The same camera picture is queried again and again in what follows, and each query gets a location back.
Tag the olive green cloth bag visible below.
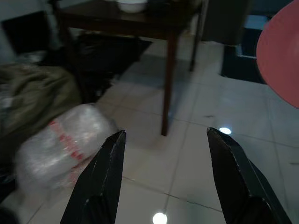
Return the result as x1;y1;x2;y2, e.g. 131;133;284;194
0;62;83;143

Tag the clear plastic bag red print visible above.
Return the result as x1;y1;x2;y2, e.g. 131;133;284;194
15;104;119;190

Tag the pink plate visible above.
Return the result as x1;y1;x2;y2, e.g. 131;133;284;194
256;0;299;109

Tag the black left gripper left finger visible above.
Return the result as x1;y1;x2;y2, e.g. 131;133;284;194
59;130;127;224

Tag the dark wooden table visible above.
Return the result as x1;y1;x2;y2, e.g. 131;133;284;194
55;0;204;137

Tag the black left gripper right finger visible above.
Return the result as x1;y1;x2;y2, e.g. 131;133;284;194
206;127;292;224

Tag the white bowl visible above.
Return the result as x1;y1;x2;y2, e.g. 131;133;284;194
116;0;148;13

